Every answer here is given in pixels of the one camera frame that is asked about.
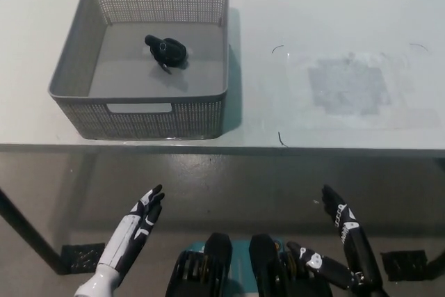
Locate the grey perforated plastic basket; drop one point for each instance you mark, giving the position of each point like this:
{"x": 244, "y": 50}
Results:
{"x": 121, "y": 78}

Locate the black webcam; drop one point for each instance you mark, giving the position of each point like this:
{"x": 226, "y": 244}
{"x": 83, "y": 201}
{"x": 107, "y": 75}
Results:
{"x": 168, "y": 51}

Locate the black teal robot torso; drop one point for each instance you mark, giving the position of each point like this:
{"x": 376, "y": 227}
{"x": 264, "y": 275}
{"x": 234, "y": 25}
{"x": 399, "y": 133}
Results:
{"x": 217, "y": 255}

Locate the black metal table leg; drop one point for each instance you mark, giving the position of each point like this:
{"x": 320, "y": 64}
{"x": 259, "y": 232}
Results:
{"x": 438, "y": 258}
{"x": 31, "y": 229}

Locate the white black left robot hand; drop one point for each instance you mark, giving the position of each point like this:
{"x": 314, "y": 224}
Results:
{"x": 132, "y": 234}

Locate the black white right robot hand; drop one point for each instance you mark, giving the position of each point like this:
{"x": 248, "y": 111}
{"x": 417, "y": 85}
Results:
{"x": 354, "y": 251}

